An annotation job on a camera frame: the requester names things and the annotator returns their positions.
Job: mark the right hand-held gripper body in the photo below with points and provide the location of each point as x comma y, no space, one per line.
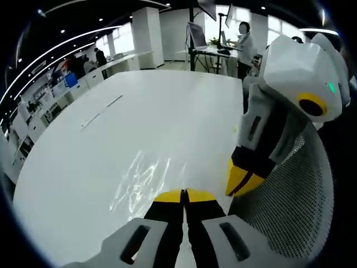
293,64

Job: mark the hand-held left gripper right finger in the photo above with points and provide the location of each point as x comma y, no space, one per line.
206,223

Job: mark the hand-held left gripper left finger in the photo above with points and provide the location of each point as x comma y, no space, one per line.
161,223

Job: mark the clear resealable bag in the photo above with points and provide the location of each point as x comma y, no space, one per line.
139,178

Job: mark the white mesh basket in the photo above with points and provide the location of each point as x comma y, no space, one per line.
301,195

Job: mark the green potted plant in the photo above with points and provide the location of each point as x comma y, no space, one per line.
214,41

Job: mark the black-legged standing desk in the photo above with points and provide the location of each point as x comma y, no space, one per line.
212,50

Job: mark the tilted monitor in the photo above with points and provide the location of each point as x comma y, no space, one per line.
198,36

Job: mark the black stand pole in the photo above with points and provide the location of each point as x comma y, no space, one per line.
191,33

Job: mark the long white counter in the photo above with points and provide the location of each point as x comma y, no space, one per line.
94,78

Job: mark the blue box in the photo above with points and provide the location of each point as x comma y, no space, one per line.
71,81

